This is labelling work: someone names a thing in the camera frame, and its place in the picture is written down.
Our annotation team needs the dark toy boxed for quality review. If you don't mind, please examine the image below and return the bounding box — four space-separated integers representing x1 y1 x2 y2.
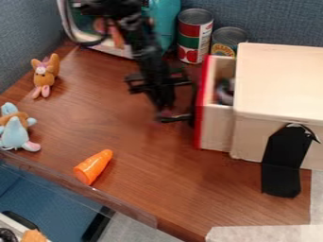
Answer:
214 77 236 107

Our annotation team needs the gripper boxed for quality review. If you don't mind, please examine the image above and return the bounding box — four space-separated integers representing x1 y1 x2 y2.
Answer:
123 69 196 124

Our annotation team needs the black tape strip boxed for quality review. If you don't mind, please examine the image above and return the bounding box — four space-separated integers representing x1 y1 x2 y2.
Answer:
260 123 322 199

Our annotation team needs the orange toy carrot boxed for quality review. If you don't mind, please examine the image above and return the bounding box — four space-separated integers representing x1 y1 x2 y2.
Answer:
72 148 115 186

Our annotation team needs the red and green can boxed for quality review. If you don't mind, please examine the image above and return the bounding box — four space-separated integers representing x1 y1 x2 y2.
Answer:
175 8 216 65

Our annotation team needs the toy microwave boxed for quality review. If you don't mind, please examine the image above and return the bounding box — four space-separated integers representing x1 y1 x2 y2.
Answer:
55 0 143 61

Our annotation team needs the brown plush rabbit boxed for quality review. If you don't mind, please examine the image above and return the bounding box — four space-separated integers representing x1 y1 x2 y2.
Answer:
28 52 62 100

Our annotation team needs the teal bottle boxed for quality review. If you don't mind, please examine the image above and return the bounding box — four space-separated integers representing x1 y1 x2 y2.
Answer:
145 0 183 54

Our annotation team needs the blue plush animal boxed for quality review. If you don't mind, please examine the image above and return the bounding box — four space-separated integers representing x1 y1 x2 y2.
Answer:
0 101 43 153

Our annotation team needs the drawer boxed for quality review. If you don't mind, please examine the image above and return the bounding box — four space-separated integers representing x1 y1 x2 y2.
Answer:
193 54 238 153

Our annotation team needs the yellow label can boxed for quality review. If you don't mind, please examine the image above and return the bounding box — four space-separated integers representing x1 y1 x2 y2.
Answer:
209 26 250 60

